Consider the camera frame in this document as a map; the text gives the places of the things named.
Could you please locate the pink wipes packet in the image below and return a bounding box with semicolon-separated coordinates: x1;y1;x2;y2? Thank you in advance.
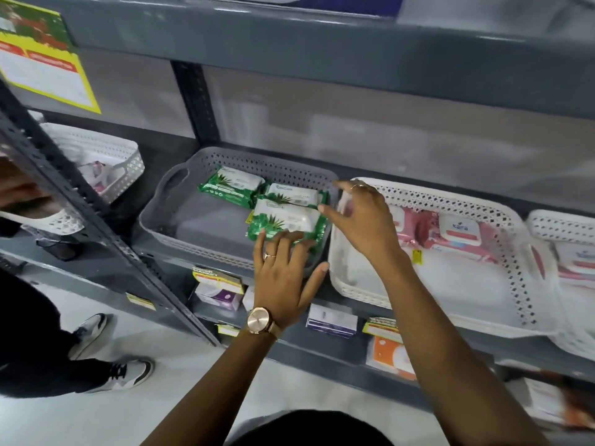
552;240;595;280
417;211;499;264
343;203;421;249

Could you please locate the person's black top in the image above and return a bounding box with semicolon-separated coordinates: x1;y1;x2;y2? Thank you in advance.
227;409;397;446

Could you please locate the grey metal shelving rack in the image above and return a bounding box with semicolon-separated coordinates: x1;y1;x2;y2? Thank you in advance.
0;0;595;435

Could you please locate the person's left hand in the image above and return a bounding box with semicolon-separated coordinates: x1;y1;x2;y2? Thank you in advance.
252;229;330;331

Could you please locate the person's right hand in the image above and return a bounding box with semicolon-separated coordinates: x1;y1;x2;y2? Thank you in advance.
317;179;404;268

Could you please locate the yellow green paper sign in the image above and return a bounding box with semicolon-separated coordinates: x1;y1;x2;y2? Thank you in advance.
0;0;102;115

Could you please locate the person's left forearm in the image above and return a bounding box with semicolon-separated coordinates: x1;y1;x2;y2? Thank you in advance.
139;326;281;446

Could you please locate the white plastic basket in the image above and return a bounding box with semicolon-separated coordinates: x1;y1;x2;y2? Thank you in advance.
527;209;595;362
327;177;560;340
0;111;146;237

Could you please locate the white purple box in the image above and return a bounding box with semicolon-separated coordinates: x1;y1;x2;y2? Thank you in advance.
305;303;359;340
194;280;244;312

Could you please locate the person's right forearm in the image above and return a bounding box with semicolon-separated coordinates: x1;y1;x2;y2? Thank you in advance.
375;250;552;446

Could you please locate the grey plastic basket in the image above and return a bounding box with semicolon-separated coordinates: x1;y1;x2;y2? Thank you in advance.
138;146;339;276

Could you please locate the rose gold wrist watch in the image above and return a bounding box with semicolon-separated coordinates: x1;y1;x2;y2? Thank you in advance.
245;307;284;340

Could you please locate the green wipes packet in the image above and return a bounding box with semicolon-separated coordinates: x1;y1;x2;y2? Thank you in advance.
261;182;330;208
246;198;329;256
198;165;266;209

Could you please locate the blue packet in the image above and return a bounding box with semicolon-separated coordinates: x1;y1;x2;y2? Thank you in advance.
297;0;406;17

